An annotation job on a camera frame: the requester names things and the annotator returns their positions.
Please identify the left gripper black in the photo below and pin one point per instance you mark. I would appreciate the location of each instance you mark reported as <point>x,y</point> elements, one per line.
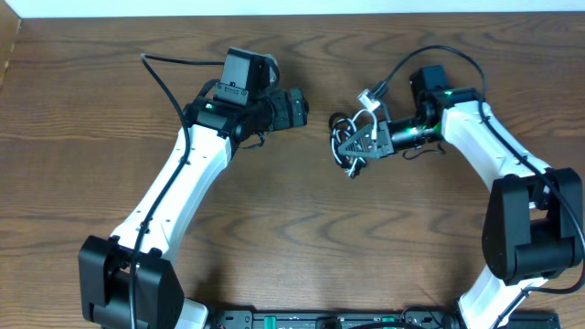
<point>285,120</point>

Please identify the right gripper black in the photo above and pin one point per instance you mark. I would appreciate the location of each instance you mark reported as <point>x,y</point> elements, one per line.
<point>383,147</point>

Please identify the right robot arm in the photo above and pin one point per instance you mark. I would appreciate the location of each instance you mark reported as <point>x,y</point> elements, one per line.
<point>533,227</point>

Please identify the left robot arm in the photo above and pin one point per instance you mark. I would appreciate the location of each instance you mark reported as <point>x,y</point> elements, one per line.
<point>128,280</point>

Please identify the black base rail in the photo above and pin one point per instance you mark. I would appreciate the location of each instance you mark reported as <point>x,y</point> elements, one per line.
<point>418,316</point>

